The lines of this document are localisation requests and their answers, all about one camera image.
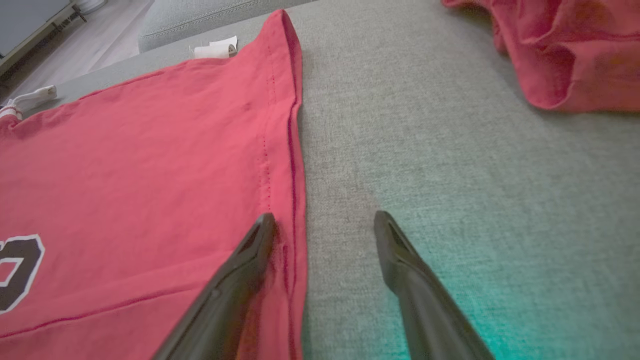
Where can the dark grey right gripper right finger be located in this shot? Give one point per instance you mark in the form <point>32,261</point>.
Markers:
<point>425,310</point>

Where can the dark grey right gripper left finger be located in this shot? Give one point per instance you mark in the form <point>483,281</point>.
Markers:
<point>225,305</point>

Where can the red shirt with white trim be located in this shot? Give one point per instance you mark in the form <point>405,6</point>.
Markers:
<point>125,175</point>

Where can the red shorts with white stripes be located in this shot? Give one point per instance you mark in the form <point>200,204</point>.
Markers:
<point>575,60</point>

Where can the large grey sofa chaise cushion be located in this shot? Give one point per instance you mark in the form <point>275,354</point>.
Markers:
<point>450,175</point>

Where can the grey sofa seat cushion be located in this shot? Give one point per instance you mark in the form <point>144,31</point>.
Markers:
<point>200,20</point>

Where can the grey and green TV cabinet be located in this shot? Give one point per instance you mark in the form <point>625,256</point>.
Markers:
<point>25,20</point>

